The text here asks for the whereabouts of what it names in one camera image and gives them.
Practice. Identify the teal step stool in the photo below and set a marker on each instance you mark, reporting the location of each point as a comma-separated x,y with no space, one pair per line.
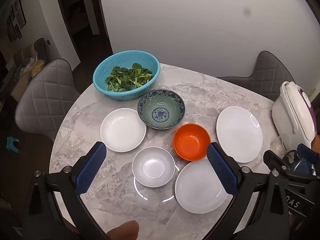
12,142

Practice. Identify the black picture frame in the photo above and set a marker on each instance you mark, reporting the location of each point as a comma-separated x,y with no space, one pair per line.
10,28
19,12

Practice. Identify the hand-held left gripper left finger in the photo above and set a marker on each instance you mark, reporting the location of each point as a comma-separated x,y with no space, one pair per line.
91,170

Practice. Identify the blue plastic colander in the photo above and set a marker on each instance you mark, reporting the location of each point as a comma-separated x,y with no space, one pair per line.
105,65

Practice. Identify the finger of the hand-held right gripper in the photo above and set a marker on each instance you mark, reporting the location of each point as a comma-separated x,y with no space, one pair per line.
275,161
303,148

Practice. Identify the yellow plastic bag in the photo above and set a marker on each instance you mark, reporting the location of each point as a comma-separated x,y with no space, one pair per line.
37,66

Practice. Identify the small white bowl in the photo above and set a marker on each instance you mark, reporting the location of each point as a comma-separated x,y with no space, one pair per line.
153,167

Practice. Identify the deep white plate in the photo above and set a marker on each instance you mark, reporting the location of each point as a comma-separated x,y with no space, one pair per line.
123,130

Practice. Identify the blue floral ceramic bowl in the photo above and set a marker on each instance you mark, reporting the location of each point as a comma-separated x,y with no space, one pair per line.
161,112

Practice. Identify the dark brown chair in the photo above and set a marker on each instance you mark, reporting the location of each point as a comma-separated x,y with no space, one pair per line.
40,46

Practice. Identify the orange bowl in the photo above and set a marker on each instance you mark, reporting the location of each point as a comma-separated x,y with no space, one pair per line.
191,141

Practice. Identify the dark blue appliance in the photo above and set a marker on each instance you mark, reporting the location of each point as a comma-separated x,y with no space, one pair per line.
302,166

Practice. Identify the person's left hand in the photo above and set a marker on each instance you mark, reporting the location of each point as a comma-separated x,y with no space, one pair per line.
123,231

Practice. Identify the green leafy vegetables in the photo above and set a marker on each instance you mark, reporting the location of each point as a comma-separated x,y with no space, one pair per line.
127,78

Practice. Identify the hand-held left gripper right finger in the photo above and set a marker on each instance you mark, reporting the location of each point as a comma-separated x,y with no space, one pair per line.
222,172

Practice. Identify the white rice cooker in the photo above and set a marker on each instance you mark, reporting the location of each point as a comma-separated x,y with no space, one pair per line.
287,115

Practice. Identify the grey quilted chair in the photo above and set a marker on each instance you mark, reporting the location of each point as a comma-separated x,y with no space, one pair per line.
265,72
47,95

